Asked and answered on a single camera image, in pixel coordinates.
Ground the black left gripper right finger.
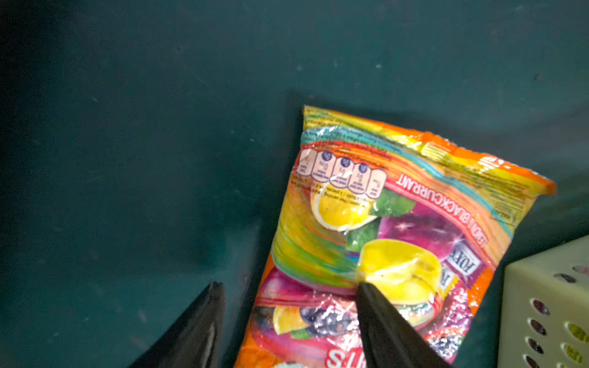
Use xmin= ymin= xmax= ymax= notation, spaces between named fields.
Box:
xmin=355 ymin=282 xmax=452 ymax=368

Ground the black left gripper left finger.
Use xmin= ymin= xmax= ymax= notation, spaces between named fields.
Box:
xmin=130 ymin=282 xmax=225 ymax=368

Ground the orange pink Fox's fruits bag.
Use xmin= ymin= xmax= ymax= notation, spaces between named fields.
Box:
xmin=236 ymin=106 xmax=556 ymax=367

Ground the pale green plastic basket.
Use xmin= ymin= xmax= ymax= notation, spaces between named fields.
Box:
xmin=497 ymin=237 xmax=588 ymax=368

